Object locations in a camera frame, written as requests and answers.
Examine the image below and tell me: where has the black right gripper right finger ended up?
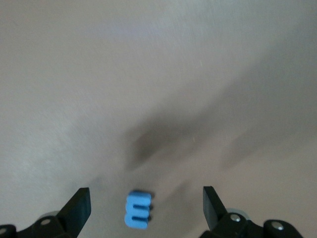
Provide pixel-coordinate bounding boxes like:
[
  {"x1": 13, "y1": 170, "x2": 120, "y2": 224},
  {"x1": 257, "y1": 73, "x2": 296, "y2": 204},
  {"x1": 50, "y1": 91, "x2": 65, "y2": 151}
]
[{"x1": 202, "y1": 185, "x2": 304, "y2": 238}]

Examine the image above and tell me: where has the light blue foam letter m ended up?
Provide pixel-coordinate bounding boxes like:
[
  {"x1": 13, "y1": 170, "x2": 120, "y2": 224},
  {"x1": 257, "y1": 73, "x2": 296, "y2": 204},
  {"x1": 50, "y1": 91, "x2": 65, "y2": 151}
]
[{"x1": 123, "y1": 190, "x2": 152, "y2": 228}]

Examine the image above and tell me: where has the brown table cover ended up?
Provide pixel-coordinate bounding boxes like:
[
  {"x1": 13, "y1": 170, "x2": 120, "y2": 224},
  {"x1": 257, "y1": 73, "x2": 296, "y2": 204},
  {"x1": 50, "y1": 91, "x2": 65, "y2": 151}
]
[{"x1": 0, "y1": 0, "x2": 317, "y2": 238}]

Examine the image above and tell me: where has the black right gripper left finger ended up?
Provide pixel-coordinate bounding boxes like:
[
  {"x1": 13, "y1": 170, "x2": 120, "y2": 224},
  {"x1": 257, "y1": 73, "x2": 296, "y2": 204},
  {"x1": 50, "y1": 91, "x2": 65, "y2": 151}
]
[{"x1": 0, "y1": 187, "x2": 92, "y2": 238}]

